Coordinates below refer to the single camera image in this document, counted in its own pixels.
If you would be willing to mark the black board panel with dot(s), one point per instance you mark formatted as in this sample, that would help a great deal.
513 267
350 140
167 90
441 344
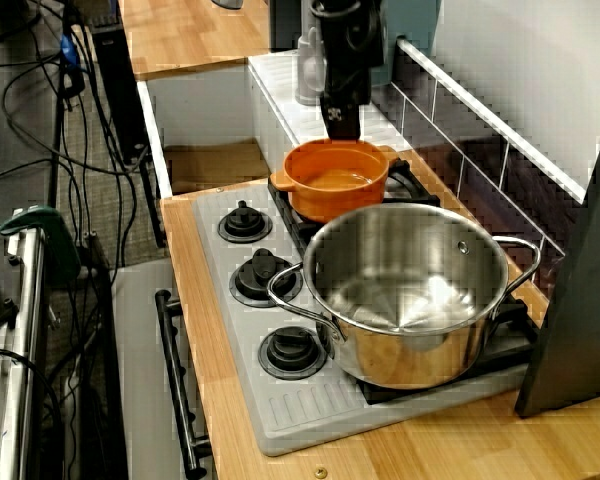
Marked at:
580 300

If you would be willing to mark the stainless steel cooking pot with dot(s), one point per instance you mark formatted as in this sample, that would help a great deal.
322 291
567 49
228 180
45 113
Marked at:
405 350

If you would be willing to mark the wooden kitchen countertop board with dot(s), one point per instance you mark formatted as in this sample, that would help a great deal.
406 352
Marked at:
210 350

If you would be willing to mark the black tower box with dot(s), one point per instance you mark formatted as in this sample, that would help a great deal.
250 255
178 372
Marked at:
120 100

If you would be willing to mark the black stove knob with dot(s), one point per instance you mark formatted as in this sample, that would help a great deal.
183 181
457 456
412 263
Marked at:
260 272
244 222
290 350

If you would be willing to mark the brown cardboard sheet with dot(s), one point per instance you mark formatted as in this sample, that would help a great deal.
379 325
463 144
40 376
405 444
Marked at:
215 167

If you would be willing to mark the white toy sink basin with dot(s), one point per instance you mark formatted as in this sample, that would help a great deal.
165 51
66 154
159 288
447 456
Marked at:
200 110

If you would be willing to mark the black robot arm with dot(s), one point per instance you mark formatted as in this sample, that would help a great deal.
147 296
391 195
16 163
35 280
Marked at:
345 5

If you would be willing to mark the clear plastic bottle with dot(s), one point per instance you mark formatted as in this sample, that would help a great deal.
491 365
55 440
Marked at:
307 75

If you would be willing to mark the grey toy stove plate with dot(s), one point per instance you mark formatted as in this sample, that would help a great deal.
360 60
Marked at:
300 405

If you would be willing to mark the white toy oven cabinet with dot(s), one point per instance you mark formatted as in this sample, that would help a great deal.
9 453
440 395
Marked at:
140 350

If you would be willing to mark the aluminium frame rail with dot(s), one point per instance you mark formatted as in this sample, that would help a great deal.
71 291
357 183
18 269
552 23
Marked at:
25 350

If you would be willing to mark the dark tile backsplash panel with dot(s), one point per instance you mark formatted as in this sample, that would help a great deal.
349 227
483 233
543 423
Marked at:
480 165

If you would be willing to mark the black burner grate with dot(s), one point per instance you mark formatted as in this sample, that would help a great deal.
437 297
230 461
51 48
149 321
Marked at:
510 340
404 172

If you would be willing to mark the black vertical pole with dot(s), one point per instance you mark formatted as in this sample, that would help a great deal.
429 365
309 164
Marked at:
56 150

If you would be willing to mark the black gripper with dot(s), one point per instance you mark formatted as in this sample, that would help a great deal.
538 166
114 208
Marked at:
350 50

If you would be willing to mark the orange plastic toy pot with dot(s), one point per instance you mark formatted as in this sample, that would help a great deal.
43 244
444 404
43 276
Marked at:
330 200

